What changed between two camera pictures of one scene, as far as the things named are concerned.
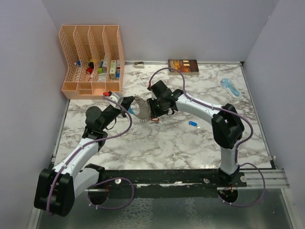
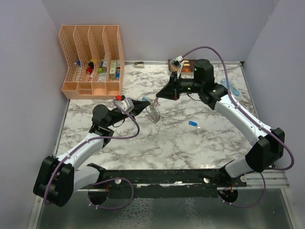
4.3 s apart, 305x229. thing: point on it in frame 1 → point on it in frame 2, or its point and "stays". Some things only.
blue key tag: x=192 y=123 stays
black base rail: x=168 y=183 stays
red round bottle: x=89 y=70 stays
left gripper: x=127 y=101 → x=139 y=106
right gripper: x=155 y=112 → x=171 y=90
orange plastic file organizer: x=95 y=59 stays
